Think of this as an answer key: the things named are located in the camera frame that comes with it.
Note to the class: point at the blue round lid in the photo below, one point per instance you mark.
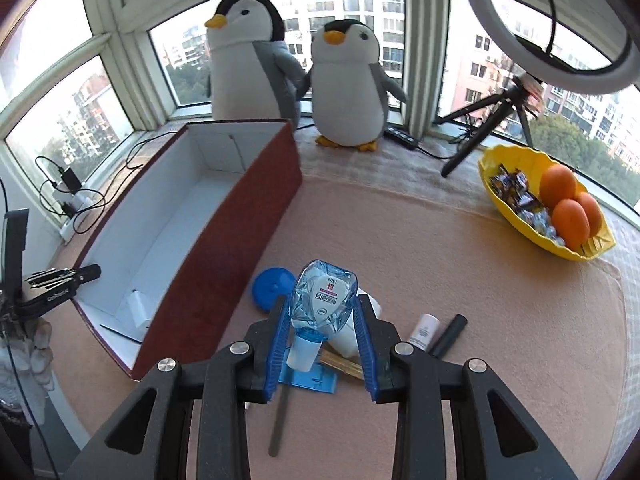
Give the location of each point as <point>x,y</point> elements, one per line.
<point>270,287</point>

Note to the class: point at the yellow fruit bowl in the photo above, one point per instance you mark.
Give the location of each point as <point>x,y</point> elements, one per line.
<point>505,210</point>

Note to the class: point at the large black charger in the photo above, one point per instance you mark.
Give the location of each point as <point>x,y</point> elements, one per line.
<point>70,180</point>

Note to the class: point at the orange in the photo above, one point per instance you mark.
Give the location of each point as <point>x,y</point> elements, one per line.
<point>592,212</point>
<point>570,225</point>
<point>557,185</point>

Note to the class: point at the white power strip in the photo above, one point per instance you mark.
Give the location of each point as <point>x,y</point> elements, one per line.
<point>75,210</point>

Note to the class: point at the small penguin plush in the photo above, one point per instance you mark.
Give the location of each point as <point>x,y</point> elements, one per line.
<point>345,100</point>

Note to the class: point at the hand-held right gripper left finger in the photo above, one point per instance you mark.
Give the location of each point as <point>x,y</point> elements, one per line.
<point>277,355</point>

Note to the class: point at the white window frame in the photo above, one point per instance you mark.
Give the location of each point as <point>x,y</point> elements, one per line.
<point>125,60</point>

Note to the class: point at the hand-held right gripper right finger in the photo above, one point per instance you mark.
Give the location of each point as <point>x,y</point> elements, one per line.
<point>365,355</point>

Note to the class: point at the pink cosmetic bottle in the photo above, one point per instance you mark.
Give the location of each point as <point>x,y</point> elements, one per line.
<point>422,332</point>

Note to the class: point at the white plug-in mosquito device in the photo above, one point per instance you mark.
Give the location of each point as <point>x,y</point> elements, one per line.
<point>345,340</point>

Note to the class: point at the black tripod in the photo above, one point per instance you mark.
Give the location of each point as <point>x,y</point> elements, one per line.
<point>475,145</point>

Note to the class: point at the small black charger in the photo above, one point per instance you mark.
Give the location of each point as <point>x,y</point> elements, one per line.
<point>66,209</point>

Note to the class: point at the clear blue bottle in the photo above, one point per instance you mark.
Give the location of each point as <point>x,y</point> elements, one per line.
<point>320,300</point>

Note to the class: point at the grey spoon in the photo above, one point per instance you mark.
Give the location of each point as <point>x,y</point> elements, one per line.
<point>278,420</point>

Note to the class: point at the large penguin plush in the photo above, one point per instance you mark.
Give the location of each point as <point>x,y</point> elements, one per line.
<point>240,75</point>

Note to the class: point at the black power strip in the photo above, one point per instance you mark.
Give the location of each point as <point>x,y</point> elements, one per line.
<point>400,137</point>

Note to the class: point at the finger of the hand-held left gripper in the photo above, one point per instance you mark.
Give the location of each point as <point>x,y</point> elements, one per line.
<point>85,274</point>

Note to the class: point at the black tube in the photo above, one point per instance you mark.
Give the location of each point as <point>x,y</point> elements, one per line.
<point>450,335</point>

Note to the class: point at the blue card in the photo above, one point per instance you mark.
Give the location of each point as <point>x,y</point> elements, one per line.
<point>320,381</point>

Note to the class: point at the person's left hand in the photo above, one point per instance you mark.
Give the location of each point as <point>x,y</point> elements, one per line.
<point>25,365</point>

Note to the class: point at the red cardboard box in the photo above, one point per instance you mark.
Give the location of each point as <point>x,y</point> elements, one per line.
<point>225,240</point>

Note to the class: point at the pile of wrapped candies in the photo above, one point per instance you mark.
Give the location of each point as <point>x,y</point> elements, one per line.
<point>515,190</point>

